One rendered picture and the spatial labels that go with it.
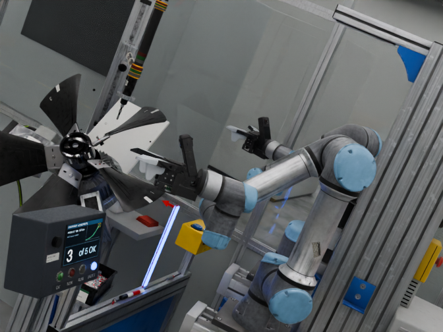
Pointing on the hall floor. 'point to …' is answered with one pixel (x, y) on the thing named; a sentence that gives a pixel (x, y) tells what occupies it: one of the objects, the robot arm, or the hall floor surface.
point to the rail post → (171, 311)
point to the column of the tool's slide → (120, 61)
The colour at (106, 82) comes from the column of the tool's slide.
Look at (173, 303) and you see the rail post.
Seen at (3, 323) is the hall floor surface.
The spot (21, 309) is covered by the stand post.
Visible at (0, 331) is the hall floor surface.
